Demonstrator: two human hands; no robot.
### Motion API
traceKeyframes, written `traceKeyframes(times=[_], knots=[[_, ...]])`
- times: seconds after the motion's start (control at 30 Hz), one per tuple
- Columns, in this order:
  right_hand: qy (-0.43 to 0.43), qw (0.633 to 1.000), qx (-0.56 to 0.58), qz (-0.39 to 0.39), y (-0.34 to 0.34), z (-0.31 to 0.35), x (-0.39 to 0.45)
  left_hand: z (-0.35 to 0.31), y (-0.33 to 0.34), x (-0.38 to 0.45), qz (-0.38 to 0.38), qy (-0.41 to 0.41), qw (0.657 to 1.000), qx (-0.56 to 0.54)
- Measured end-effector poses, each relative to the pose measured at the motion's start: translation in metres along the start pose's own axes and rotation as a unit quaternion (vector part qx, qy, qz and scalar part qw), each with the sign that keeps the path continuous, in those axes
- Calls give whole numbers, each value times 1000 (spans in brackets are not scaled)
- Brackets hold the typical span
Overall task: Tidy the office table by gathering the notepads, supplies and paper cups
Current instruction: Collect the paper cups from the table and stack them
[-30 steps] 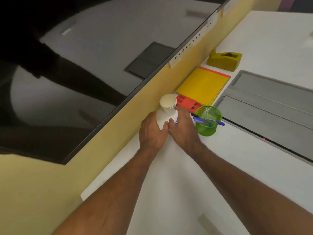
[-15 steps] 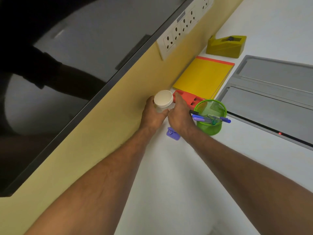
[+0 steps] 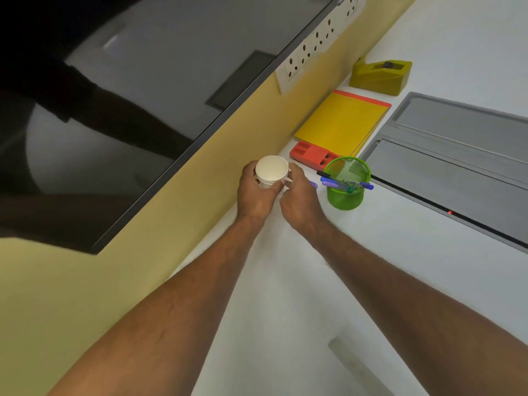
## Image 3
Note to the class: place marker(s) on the person's left hand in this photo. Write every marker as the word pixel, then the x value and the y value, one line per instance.
pixel 253 200

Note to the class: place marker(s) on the person's right hand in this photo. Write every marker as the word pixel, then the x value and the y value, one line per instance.
pixel 303 206

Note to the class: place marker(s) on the person's right thumb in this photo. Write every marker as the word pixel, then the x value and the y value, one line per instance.
pixel 286 194

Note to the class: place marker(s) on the person's left thumb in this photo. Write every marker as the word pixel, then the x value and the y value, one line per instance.
pixel 275 190

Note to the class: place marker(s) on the white paper cup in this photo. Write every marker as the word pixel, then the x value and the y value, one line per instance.
pixel 270 169

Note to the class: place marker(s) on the person's left forearm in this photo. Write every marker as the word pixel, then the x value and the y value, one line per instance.
pixel 173 309

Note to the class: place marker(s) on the person's right forearm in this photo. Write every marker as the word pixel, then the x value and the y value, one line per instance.
pixel 404 309

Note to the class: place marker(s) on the black pen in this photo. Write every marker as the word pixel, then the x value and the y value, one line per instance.
pixel 322 174

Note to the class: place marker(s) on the red plastic organizer block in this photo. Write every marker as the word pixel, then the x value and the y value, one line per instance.
pixel 310 154

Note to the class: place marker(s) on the blue pen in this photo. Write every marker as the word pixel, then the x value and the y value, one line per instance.
pixel 365 186
pixel 339 183

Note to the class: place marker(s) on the green mesh pen holder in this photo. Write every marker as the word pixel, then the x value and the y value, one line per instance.
pixel 345 197

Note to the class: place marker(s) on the yellow folder with orange edge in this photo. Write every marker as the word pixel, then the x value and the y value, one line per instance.
pixel 342 121

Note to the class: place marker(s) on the yellow tape dispenser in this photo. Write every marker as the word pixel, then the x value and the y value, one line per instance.
pixel 381 78

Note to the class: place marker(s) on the large black monitor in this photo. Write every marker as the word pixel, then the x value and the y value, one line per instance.
pixel 136 98

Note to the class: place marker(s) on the white wall socket panel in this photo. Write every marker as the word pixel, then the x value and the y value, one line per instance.
pixel 307 49

